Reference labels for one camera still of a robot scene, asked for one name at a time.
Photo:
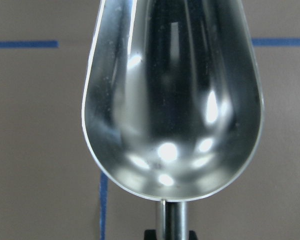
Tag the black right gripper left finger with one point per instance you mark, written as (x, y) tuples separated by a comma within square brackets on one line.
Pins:
[(150, 234)]

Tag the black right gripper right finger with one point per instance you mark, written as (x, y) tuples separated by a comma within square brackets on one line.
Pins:
[(192, 235)]

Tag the metal ice scoop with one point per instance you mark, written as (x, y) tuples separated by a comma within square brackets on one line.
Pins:
[(172, 108)]

